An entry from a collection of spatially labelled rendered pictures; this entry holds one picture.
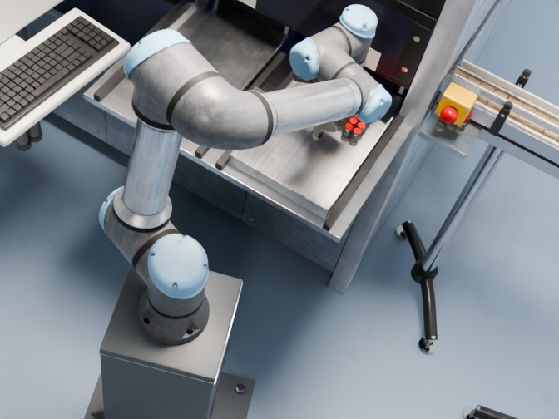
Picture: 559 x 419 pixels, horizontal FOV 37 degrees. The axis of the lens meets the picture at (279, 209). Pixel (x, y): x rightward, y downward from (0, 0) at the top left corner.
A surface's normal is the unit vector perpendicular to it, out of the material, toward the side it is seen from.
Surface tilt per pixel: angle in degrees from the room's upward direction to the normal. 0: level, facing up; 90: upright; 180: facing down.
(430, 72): 90
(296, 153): 0
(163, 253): 8
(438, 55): 90
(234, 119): 48
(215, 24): 0
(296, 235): 90
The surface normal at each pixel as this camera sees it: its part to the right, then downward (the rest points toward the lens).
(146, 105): -0.51, 0.57
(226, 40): 0.15, -0.55
